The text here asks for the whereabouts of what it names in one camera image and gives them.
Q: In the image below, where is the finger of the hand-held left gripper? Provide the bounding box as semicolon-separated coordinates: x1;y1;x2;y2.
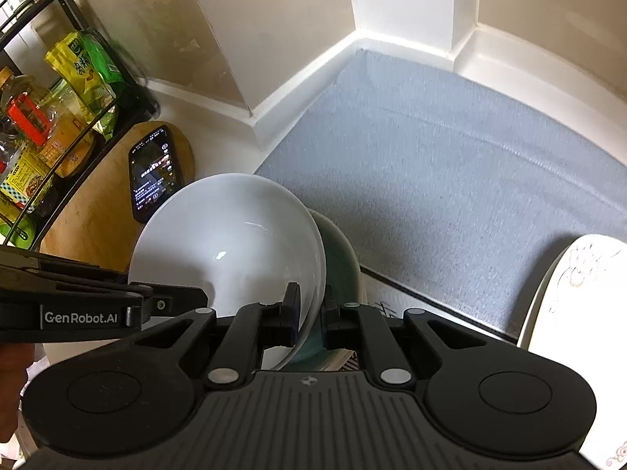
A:
126;281;210;328

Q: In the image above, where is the black smartphone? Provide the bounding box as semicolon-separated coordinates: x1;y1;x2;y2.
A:
128;124;185;224

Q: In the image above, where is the white bowl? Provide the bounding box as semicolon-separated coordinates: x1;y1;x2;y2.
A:
128;172;327;372

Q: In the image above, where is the white floral plate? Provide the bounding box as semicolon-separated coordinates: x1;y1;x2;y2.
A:
516;233;627;470

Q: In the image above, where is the transparent wall protector sheet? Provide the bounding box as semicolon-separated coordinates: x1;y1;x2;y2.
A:
77;0;252;111

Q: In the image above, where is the black wire rack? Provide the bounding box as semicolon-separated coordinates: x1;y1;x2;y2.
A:
0;0;161;255

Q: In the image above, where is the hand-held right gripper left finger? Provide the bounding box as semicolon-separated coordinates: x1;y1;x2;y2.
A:
130;282;303;387

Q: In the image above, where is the green snack packet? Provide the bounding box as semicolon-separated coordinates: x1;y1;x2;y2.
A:
80;28;129;101

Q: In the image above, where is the person's left hand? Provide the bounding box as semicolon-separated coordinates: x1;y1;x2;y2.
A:
0;343;36;454

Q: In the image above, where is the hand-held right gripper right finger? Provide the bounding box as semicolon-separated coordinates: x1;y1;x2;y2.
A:
321;286;516;387

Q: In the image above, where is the yellow snack packet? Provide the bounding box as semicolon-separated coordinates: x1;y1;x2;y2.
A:
44;31;117;125

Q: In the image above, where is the oil bottle with red handle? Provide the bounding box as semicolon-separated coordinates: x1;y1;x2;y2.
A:
0;67;95;179

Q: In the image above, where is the green bowl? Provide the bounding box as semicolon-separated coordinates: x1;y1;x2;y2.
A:
289;210;368;374

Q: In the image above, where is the grey mat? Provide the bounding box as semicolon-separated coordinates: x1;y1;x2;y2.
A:
254;49;627;344

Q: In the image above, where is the yellow-labelled sauce bottle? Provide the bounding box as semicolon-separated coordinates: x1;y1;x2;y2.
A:
0;141;56;219

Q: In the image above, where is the round wooden cutting board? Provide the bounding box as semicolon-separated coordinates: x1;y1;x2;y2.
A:
40;121;197;275

